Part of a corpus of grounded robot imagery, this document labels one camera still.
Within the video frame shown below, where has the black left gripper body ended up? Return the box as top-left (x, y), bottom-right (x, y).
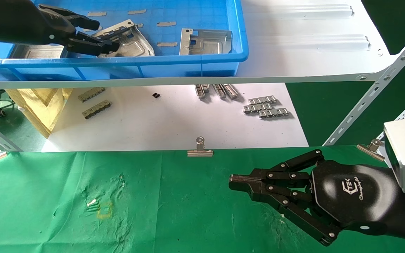
top-left (0, 0), bottom-right (77, 45)

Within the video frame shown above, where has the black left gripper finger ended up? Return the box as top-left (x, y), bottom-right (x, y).
top-left (39, 4), bottom-right (100, 30)
top-left (66, 32), bottom-right (120, 57)

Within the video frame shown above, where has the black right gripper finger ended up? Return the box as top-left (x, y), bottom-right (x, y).
top-left (229, 149), bottom-right (325, 187)
top-left (229, 183), bottom-right (341, 246)

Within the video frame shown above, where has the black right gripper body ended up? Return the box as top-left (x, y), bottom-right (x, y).
top-left (311, 161), bottom-right (400, 235)

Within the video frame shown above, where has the green table mat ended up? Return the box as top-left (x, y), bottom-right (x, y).
top-left (0, 145), bottom-right (405, 253)

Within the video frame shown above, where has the yellow mesh cloth bag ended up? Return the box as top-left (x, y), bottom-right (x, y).
top-left (6, 88), bottom-right (73, 139)

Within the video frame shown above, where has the blue plastic bin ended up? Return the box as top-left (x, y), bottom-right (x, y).
top-left (0, 0), bottom-right (249, 81)

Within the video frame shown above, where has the notched stamped metal plate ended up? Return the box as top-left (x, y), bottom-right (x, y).
top-left (180, 28), bottom-right (233, 56)

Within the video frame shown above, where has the white metal shelf rack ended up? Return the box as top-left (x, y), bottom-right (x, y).
top-left (0, 0), bottom-right (405, 153)

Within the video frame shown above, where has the folded metal bracket part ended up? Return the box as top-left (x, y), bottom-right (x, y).
top-left (11, 44), bottom-right (66, 59)

